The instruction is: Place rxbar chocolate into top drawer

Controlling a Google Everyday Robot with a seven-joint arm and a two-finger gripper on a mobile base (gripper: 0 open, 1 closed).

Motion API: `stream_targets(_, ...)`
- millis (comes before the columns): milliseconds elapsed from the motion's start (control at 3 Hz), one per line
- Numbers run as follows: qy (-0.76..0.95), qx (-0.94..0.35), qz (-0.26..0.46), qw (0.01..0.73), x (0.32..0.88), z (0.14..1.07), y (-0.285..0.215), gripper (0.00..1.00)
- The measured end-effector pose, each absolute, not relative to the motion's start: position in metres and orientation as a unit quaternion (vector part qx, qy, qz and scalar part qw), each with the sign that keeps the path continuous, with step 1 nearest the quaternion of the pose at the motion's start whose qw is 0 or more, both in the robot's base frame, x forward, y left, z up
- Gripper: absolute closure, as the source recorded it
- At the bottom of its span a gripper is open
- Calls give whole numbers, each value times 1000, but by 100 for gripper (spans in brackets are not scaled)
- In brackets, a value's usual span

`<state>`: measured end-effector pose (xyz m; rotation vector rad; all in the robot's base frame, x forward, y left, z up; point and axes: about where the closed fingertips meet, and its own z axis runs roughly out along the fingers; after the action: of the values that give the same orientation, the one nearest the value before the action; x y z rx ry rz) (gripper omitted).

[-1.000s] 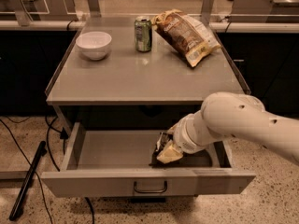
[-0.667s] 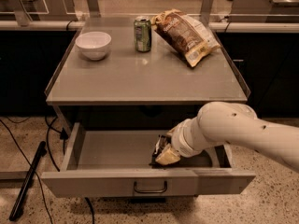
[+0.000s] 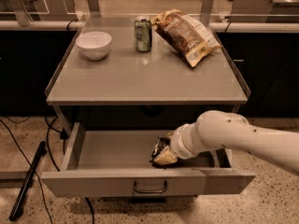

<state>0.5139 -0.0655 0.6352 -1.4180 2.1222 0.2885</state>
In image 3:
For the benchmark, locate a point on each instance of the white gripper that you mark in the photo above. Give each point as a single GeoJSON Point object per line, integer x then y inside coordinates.
{"type": "Point", "coordinates": [178, 145]}

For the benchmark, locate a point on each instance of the dark rxbar chocolate bar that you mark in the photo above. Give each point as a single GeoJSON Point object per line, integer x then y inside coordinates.
{"type": "Point", "coordinates": [160, 145]}

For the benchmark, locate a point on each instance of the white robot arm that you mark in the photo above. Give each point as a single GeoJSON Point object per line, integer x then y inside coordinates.
{"type": "Point", "coordinates": [214, 130]}

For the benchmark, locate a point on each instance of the open grey top drawer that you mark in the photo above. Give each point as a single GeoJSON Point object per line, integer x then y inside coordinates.
{"type": "Point", "coordinates": [107, 163]}

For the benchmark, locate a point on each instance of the grey cabinet with top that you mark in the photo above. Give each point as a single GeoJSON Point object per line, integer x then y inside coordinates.
{"type": "Point", "coordinates": [129, 77]}

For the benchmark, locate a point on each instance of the brown chip bag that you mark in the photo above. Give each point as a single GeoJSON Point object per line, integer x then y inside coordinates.
{"type": "Point", "coordinates": [187, 35]}

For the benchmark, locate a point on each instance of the green soda can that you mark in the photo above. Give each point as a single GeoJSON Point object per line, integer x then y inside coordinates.
{"type": "Point", "coordinates": [143, 34]}

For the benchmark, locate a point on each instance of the white ceramic bowl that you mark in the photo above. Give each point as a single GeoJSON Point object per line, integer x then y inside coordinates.
{"type": "Point", "coordinates": [94, 45]}

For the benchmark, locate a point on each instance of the black bar on floor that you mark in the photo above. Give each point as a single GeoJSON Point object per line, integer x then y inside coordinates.
{"type": "Point", "coordinates": [16, 211]}

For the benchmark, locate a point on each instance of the black drawer handle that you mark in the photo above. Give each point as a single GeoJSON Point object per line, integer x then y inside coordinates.
{"type": "Point", "coordinates": [149, 187]}

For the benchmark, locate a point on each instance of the white horizontal rail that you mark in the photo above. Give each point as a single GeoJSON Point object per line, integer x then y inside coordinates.
{"type": "Point", "coordinates": [109, 23]}

